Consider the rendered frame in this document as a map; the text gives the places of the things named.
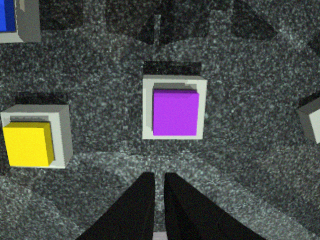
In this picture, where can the yellow button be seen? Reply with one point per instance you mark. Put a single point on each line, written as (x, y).
(37, 135)

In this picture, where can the purple button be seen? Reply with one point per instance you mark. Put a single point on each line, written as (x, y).
(173, 107)

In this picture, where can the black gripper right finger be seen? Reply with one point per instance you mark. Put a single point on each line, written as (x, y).
(190, 215)

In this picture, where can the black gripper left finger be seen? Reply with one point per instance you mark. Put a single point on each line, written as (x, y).
(132, 217)

